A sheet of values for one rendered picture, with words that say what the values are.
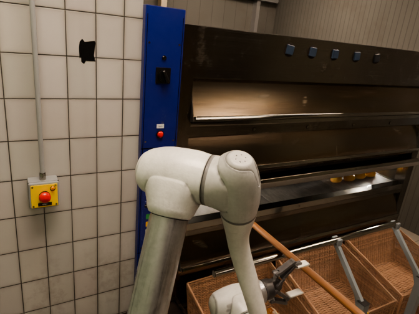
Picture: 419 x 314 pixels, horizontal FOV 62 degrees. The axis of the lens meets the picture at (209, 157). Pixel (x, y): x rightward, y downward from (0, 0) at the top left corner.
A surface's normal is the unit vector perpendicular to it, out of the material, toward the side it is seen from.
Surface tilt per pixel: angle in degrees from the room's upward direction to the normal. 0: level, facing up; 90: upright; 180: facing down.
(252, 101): 70
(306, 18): 90
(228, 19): 90
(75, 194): 90
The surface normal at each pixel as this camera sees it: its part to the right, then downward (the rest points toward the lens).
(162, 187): -0.29, -0.04
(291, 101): 0.49, -0.01
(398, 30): -0.84, 0.10
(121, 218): 0.48, 0.33
